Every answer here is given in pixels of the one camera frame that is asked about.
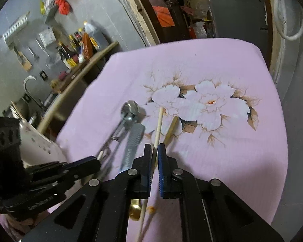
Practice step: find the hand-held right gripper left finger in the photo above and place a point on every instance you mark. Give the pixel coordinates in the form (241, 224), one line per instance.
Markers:
(146, 176)

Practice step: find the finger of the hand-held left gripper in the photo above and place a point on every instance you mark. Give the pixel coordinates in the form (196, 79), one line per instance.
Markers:
(55, 180)
(85, 163)

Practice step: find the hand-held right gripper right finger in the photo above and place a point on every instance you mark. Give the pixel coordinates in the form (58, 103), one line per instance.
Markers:
(162, 176)

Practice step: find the white plastic utensil holder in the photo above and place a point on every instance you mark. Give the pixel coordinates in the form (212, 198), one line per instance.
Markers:
(40, 143)

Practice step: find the steel ice cream scoop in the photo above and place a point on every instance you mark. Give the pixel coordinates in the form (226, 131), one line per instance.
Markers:
(130, 108)

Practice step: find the person's left hand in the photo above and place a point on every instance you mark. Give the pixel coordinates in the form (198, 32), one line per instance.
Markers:
(22, 221)

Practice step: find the pink floral blanket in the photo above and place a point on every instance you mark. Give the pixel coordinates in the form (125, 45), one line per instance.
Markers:
(217, 156)

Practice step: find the steel kitchen faucet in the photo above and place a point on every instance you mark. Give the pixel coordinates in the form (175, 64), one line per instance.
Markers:
(27, 83)

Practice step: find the yellowish scrub ball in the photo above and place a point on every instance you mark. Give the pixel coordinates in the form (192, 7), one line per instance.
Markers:
(56, 85)

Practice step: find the brown wooden cutting board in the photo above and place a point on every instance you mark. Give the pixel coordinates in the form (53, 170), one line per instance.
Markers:
(75, 73)

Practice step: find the hanging wooden cutting board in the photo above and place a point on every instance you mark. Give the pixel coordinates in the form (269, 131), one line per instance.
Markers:
(22, 60)

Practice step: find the dark sauce bottle yellow label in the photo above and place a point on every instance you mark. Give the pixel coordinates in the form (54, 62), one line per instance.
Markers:
(69, 61)

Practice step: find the beige kitchen counter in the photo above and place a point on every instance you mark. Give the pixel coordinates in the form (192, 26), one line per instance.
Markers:
(91, 60)

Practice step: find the white squeeze tube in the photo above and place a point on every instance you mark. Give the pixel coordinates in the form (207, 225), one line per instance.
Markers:
(81, 58)

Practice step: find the hanging steel peeler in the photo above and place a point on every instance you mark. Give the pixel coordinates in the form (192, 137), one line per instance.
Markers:
(32, 53)

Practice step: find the hanging steel strainer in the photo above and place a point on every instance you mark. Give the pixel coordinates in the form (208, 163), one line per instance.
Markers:
(44, 53)

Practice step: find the dark pump bottle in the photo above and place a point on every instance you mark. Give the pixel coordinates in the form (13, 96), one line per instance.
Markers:
(61, 54)

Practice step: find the orange seasoning packet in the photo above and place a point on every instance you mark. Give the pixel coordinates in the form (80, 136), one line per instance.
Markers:
(87, 45)

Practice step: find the yellow green snack packet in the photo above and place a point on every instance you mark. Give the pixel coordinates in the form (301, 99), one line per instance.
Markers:
(42, 7)

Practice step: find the red plastic bag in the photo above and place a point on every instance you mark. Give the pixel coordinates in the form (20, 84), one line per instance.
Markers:
(63, 5)

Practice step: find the dark wooden door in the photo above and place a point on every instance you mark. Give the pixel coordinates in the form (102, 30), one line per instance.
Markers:
(166, 12)

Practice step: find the grey cabinet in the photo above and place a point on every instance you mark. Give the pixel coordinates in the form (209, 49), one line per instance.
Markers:
(237, 22)

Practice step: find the black wall socket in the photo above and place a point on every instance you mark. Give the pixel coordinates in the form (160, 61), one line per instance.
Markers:
(43, 74)

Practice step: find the white box on wall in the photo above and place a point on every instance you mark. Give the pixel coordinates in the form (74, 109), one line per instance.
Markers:
(47, 37)

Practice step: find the white wall basket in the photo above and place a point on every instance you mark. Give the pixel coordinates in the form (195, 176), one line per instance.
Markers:
(16, 26)

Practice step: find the grey wall shelf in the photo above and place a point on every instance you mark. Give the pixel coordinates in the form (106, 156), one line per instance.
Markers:
(51, 7)

